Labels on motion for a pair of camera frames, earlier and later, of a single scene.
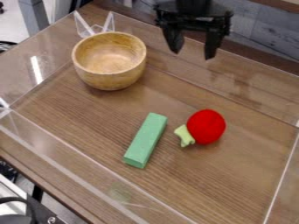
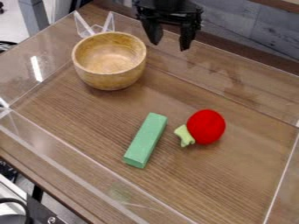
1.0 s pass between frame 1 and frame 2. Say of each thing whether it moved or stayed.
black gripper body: moved
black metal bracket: stayed
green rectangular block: stayed
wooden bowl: stayed
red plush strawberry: stayed
